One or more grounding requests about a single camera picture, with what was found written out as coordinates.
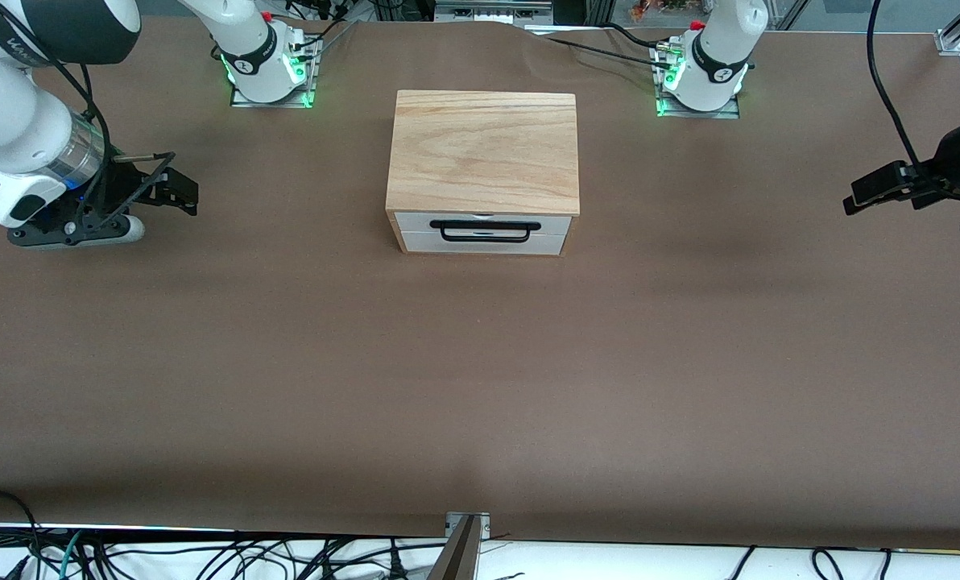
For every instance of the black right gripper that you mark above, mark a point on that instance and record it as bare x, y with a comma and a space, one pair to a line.
131, 184

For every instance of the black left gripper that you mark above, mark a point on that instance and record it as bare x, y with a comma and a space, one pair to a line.
957, 158

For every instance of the white-fronted wooden drawer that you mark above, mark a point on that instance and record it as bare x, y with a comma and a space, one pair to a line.
415, 224

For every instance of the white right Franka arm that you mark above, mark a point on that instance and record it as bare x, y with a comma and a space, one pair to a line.
13, 121

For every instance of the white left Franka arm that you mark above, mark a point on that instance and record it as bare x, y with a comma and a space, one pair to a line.
717, 72

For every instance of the wooden drawer cabinet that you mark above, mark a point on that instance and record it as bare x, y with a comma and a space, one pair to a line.
480, 153

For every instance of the orange background object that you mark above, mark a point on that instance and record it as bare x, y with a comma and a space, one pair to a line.
641, 10

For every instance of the brown table mat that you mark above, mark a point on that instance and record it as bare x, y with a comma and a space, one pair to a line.
480, 403

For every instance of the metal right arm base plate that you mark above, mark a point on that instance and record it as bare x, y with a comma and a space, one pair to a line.
287, 102

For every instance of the aluminium corner bracket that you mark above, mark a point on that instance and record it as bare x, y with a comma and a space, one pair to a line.
951, 39

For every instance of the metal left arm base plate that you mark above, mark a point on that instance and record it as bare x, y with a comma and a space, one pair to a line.
726, 113

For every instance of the aluminium background frame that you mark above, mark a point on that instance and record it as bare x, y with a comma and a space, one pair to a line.
488, 12

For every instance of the small metal edge bracket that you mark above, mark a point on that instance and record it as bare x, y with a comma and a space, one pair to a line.
484, 524

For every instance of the dark camera post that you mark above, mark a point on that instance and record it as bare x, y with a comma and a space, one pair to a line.
456, 560

